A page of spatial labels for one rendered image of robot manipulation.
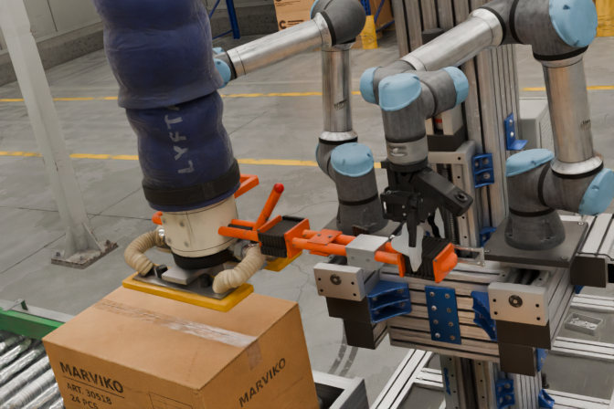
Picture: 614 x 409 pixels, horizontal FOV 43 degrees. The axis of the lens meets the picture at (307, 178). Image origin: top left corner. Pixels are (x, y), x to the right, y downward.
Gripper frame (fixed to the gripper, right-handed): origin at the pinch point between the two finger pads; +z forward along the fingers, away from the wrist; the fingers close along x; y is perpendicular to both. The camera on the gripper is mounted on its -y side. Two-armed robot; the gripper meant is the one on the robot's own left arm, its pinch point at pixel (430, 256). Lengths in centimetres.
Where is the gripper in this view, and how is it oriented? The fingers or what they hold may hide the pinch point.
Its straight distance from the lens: 151.1
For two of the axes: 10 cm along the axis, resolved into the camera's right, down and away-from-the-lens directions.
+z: 1.7, 9.2, 3.5
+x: -5.9, 3.8, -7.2
